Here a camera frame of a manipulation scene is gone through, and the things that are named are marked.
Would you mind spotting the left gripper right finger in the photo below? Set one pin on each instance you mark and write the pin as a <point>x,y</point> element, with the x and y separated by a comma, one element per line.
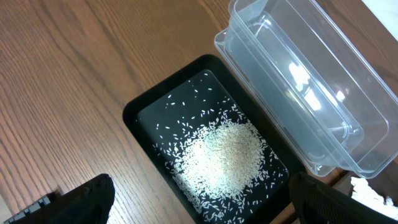
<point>318,203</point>

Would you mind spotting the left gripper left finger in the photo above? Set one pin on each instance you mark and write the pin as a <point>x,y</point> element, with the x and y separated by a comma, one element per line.
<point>89,203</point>

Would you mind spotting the white tissue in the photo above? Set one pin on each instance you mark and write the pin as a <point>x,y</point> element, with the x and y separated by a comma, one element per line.
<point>365,195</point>

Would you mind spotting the pile of white rice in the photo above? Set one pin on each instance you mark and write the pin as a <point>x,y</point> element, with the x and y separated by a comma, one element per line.
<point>219,163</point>

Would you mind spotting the brown serving tray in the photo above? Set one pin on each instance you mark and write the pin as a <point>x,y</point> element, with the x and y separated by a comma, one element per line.
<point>385,183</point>

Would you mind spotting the black plastic tray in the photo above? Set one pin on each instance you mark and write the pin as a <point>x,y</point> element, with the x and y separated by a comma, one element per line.
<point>197,94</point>

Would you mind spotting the clear plastic bin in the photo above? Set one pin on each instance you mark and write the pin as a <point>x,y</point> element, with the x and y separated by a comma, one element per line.
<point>328,103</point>

